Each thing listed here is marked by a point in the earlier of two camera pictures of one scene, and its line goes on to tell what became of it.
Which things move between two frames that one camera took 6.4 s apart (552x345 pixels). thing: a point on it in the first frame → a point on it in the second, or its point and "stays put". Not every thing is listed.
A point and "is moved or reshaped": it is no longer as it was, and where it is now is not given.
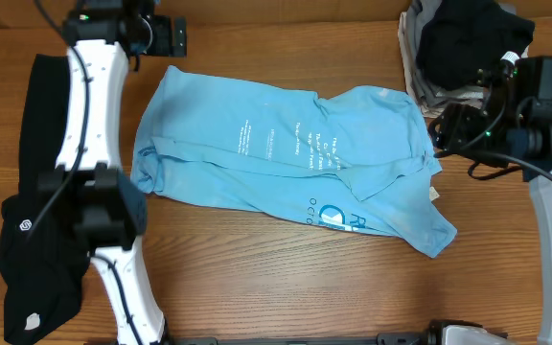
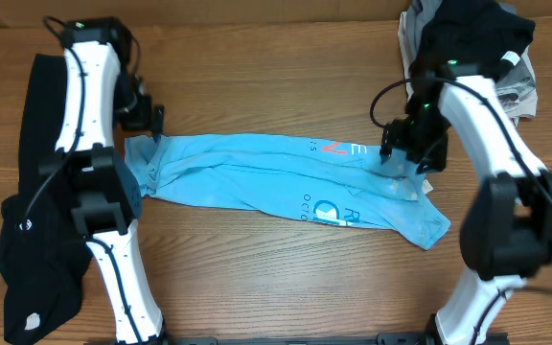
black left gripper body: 160,39 → 136,112
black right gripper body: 463,126 → 425,137
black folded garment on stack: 461,38 stays put
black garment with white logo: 42,280 stays put
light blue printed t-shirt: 355,159 is moved or reshaped
